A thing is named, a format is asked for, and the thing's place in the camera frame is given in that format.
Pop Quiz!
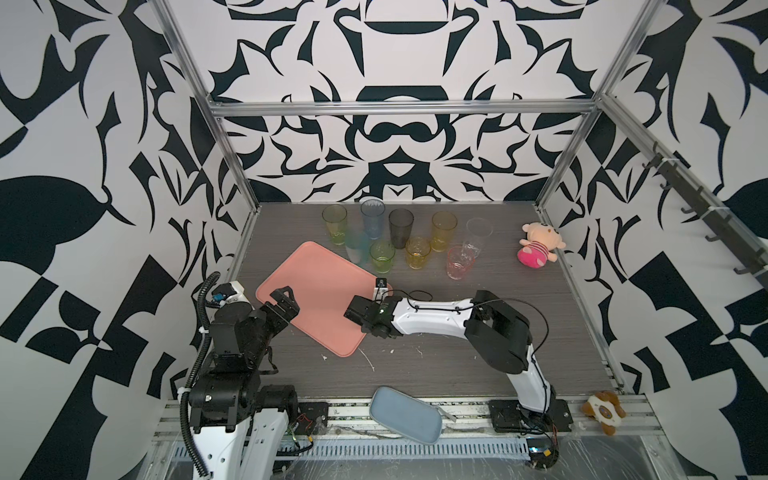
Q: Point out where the brown white plush toy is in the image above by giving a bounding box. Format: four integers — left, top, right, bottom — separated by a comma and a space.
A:
581, 391, 627, 436

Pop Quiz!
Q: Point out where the teal dotted glass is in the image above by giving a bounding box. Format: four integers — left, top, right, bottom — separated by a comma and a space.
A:
344, 229, 369, 266

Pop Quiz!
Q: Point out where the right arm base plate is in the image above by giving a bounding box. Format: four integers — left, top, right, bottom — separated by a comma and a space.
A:
488, 399, 573, 434

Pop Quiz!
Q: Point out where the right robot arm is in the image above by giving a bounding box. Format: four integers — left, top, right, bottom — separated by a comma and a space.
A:
344, 290, 555, 415

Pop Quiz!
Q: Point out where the pink plastic tray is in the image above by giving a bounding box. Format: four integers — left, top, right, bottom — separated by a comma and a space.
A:
256, 241, 376, 358

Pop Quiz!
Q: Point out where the white slotted cable duct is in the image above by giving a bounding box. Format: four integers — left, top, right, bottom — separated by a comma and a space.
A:
278, 438, 530, 461

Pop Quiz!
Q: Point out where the short yellow glass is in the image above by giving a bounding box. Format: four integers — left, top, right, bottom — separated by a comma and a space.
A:
405, 236, 432, 270

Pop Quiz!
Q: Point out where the short pink glass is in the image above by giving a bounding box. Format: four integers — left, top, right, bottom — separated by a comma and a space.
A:
445, 245, 475, 281

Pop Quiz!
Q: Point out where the tall amber glass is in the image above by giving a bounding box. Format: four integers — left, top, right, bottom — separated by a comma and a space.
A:
431, 211, 458, 252

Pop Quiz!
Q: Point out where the tall yellow-green glass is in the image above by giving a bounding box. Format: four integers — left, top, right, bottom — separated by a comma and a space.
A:
322, 205, 348, 245

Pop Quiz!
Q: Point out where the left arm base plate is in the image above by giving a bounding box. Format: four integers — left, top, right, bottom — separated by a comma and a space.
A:
291, 401, 330, 436

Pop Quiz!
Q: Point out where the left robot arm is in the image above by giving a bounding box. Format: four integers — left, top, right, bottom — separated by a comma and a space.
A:
178, 280, 300, 479

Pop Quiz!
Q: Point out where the tall dark grey glass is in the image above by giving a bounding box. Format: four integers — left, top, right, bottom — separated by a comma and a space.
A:
388, 208, 414, 249

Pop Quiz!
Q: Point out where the pink plush pig toy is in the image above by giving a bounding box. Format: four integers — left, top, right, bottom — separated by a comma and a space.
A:
517, 222, 566, 269

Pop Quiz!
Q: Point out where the short green glass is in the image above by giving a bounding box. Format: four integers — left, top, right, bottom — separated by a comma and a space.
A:
369, 239, 396, 274

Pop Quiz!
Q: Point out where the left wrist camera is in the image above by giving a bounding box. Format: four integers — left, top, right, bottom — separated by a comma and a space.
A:
206, 281, 248, 309

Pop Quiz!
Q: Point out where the black wall hook rail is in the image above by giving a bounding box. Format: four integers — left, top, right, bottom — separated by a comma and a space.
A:
640, 142, 767, 289

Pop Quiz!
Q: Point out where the tall blue glass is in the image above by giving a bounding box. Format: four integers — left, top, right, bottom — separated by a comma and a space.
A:
360, 198, 386, 240

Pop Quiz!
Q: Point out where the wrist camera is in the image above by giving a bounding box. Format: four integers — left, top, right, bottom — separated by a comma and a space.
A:
373, 277, 389, 302
206, 281, 248, 309

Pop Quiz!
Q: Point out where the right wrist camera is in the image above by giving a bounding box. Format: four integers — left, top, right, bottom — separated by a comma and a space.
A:
373, 277, 389, 302

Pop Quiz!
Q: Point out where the tall clear glass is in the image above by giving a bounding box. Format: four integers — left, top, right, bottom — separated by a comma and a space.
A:
462, 217, 494, 258

